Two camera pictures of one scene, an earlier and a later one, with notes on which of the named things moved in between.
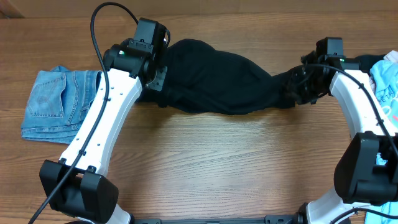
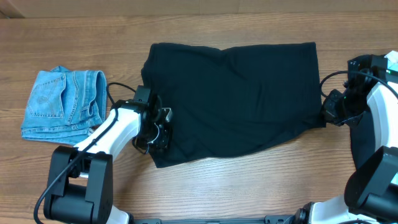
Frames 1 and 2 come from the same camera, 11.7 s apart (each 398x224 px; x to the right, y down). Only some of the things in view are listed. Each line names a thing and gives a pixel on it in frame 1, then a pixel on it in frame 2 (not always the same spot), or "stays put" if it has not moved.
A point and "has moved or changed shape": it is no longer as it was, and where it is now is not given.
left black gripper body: x=158 y=85 to x=157 y=136
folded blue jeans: x=57 y=100 stays put
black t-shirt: x=201 y=76 has moved or changed shape
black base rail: x=292 y=219 stays put
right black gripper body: x=296 y=86 to x=329 y=109
